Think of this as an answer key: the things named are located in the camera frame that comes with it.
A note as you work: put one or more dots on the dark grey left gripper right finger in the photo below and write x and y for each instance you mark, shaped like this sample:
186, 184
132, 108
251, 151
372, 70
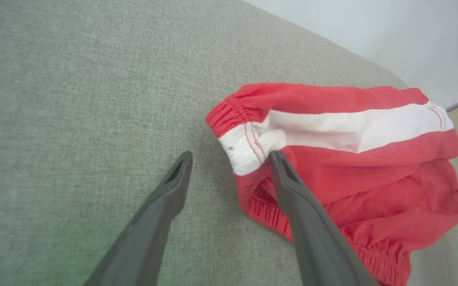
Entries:
316, 246

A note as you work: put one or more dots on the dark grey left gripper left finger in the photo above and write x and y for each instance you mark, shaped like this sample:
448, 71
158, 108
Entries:
149, 238

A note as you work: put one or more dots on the red and white jersey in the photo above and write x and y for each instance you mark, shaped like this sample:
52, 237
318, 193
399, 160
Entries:
372, 178

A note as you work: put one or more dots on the grey fabric sofa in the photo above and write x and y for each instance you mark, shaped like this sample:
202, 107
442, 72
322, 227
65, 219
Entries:
74, 99

